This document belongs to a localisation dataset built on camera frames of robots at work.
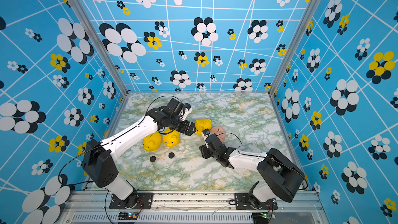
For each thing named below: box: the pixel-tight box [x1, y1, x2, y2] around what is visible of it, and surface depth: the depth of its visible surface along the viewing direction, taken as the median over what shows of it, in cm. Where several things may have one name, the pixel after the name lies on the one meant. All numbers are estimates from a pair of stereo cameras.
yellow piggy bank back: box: [194, 118, 212, 137], surface depth 93 cm
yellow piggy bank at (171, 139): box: [162, 127, 181, 148], surface depth 88 cm
